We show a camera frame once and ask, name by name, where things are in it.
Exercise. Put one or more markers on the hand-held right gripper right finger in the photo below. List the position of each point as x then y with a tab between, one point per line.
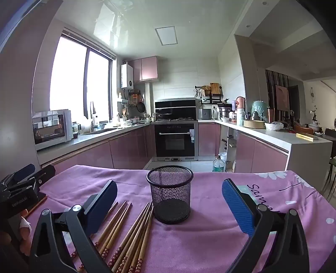
236	207

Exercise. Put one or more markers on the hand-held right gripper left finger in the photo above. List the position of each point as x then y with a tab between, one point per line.
105	202

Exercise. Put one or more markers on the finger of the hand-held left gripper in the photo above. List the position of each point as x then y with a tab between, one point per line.
43	174
23	170

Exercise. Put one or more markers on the bunch of wooden chopsticks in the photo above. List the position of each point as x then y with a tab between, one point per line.
136	231

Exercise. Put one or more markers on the black mesh utensil holder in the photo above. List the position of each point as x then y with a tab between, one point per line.
170	210

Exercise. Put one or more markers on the person's left hand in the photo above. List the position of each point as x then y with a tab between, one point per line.
25	232

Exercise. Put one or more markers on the white microwave oven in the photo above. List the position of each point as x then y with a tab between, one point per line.
50	130

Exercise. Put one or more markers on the plastic oil bottle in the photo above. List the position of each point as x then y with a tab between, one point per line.
218	165

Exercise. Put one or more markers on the pink floral tablecloth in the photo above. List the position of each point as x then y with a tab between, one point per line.
204	244

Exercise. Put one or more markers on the pink kitchen base cabinet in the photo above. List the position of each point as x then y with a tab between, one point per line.
262	157
207	139
105	152

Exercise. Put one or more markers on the steel kitchen faucet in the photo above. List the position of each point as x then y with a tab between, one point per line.
92	115

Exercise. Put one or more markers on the white kitchen countertop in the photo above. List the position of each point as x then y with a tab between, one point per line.
275	139

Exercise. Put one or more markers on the round bamboo steamer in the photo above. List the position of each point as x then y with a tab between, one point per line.
253	124

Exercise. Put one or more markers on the white bowl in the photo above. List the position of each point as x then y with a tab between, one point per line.
225	119

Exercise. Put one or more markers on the white plastic bag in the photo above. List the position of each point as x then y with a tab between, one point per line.
274	126

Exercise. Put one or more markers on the black built-in oven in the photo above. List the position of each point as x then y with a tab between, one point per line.
173	141

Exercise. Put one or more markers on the steel stock pot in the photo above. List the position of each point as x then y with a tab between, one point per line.
225	113

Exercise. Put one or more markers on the silver countertop appliance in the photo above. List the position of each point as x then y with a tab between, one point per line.
205	114

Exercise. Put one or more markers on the kitchen window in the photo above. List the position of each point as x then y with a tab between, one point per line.
68	78

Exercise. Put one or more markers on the copper vacuum flask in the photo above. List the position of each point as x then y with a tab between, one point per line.
271	114

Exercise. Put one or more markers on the dark dining chair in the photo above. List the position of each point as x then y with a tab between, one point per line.
330	176

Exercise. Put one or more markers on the flat gold box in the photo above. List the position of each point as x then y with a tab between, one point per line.
307	137

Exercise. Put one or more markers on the green cloth covered appliance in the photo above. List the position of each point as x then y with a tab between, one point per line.
260	110

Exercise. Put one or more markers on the hanging black frying pan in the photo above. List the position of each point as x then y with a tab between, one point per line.
141	107

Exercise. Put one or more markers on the pink thermos jug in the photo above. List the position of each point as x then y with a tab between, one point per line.
240	103

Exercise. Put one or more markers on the white exhaust pipe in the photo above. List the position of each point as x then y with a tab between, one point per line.
148	99

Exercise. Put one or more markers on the black range hood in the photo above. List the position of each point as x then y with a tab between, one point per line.
176	107

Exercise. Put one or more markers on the wooden cutting board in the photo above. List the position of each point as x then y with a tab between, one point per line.
215	88

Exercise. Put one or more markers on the white gas water heater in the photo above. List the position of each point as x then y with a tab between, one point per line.
127	76

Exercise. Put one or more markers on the ceiling light panel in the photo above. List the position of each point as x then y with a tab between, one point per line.
166	36

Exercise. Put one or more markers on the black wall shelf rack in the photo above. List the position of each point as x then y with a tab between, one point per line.
210	98

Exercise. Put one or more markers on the pink wall cabinet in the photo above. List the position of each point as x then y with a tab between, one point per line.
147	69

